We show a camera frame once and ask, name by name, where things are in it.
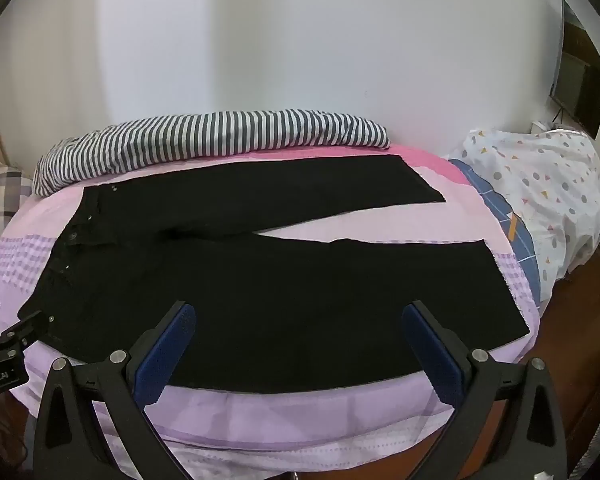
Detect brown plaid pillow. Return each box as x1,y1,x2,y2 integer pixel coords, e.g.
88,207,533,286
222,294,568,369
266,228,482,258
0,159,36,262

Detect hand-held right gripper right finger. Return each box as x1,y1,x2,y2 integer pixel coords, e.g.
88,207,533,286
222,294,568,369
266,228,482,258
401,301,569,480

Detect black and white striped blanket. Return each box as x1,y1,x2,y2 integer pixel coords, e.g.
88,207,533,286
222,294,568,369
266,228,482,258
32,108,392,198

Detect black pants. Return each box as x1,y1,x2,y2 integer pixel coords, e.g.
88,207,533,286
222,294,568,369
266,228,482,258
17,154,531,395

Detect wall-mounted flat screen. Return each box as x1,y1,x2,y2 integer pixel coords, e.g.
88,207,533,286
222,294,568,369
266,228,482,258
550,0,600,141

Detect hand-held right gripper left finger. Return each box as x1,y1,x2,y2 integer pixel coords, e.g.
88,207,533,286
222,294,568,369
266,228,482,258
32,301,197,480

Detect pink and purple bed sheet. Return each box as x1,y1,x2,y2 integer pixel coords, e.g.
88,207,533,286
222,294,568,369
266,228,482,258
0,142,542,480

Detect white quilt with coloured shapes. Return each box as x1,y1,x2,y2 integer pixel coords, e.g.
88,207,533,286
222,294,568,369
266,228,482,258
447,128,600,302

